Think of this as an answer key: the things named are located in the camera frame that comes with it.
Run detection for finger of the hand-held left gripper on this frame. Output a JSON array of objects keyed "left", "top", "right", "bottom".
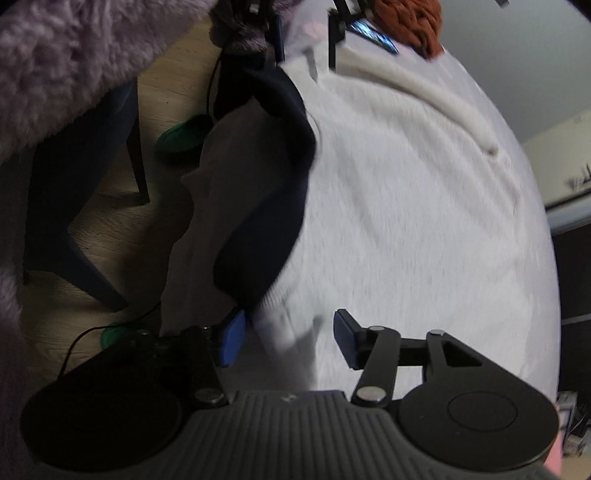
[
  {"left": 328, "top": 0, "right": 372, "bottom": 71},
  {"left": 249, "top": 0, "right": 286, "bottom": 64}
]

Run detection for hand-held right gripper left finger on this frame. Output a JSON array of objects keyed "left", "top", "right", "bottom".
[{"left": 99, "top": 310, "right": 253, "bottom": 408}]

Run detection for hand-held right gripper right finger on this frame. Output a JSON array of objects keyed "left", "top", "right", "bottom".
[{"left": 333, "top": 309, "right": 484, "bottom": 408}]

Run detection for light grey sweatpants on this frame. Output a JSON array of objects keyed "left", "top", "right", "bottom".
[{"left": 159, "top": 44, "right": 561, "bottom": 393}]

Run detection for person's left forearm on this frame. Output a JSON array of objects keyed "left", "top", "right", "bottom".
[{"left": 0, "top": 0, "right": 278, "bottom": 162}]

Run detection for grey blanket with pink dots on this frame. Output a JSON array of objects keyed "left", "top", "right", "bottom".
[{"left": 277, "top": 0, "right": 352, "bottom": 84}]

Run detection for black smartphone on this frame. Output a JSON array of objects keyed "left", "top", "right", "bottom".
[{"left": 346, "top": 21, "right": 399, "bottom": 56}]

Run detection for orange knitted cloth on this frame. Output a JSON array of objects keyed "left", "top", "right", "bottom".
[{"left": 372, "top": 0, "right": 445, "bottom": 59}]

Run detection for green disc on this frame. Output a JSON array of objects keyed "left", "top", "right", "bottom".
[
  {"left": 154, "top": 114, "right": 214, "bottom": 155},
  {"left": 100, "top": 322, "right": 145, "bottom": 352}
]

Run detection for dark blue chair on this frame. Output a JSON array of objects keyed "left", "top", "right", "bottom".
[{"left": 23, "top": 78, "right": 151, "bottom": 315}]

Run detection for black wardrobe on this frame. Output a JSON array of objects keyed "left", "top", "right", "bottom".
[{"left": 547, "top": 203, "right": 591, "bottom": 393}]

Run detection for beige door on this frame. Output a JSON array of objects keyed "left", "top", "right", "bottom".
[{"left": 522, "top": 108, "right": 591, "bottom": 208}]

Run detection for black cable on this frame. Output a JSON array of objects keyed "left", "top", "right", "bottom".
[{"left": 59, "top": 300, "right": 163, "bottom": 380}]

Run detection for door handle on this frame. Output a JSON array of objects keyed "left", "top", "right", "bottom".
[{"left": 567, "top": 167, "right": 591, "bottom": 191}]

